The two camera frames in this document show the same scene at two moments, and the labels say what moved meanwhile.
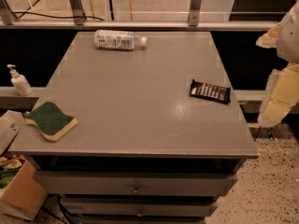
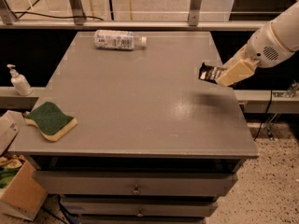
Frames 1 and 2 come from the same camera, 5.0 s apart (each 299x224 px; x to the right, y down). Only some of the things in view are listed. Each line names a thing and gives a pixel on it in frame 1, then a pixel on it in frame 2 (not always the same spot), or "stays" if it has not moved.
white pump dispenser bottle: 20,81 stays
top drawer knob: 135,190 stays
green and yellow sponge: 51,120 stays
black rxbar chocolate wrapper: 209,91 -> 209,73
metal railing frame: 78,21 stays
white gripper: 290,41 -> 263,49
